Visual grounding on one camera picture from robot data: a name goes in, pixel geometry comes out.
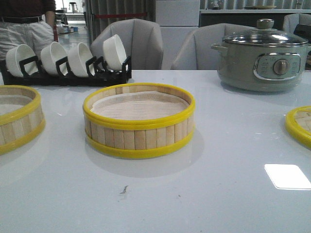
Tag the bamboo steamer tier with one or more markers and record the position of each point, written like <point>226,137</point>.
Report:
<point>19,127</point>
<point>138,139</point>

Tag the woven bamboo steamer lid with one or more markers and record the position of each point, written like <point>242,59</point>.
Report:
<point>298,124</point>

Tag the white cloth steamer liner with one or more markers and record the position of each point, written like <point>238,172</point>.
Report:
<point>144,105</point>

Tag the black bowl rack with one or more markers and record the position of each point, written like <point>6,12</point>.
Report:
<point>98,73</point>

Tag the white ceramic bowl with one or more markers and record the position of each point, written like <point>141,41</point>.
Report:
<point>114,52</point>
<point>50,54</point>
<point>77,58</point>
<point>15,55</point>

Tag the left grey upholstered chair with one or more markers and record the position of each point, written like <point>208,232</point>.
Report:
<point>141,39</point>

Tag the green electric cooking pot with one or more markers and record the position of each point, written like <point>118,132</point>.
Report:
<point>261,68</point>

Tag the glass pot lid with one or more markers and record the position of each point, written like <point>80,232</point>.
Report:
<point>265,35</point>

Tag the person in khaki trousers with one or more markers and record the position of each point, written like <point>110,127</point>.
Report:
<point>29,22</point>

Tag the far right grey chair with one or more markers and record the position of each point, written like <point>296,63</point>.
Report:
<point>299,24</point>

